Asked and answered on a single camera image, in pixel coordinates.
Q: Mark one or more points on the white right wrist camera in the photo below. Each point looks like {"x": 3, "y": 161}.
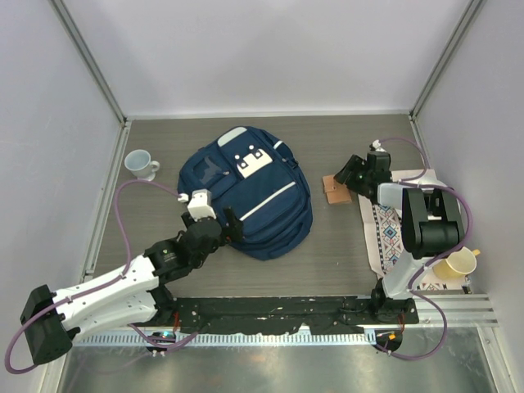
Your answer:
{"x": 377, "y": 149}

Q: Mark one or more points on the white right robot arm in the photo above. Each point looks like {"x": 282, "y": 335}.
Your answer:
{"x": 431, "y": 227}

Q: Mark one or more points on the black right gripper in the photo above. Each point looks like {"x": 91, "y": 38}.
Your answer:
{"x": 353, "y": 165}

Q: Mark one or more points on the navy blue student backpack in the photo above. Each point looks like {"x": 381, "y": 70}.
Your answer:
{"x": 255, "y": 174}

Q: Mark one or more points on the patterned white placemat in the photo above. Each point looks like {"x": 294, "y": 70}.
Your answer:
{"x": 384, "y": 246}

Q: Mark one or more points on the tan leather wallet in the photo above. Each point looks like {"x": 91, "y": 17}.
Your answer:
{"x": 335, "y": 193}

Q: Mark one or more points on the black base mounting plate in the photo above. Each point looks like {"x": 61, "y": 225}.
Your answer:
{"x": 280, "y": 315}

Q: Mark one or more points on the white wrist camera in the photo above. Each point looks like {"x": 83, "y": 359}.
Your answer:
{"x": 377, "y": 149}
{"x": 198, "y": 204}

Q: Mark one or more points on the yellow cup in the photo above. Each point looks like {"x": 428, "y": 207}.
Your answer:
{"x": 457, "y": 265}

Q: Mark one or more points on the perforated metal rail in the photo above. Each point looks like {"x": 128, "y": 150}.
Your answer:
{"x": 128, "y": 337}

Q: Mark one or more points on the light blue cup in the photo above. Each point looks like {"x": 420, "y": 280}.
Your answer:
{"x": 141, "y": 165}

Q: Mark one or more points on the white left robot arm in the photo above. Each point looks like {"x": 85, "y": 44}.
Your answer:
{"x": 53, "y": 321}

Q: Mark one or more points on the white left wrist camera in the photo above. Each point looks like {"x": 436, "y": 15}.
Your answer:
{"x": 198, "y": 204}

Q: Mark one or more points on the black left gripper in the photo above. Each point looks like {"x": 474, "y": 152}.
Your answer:
{"x": 234, "y": 226}

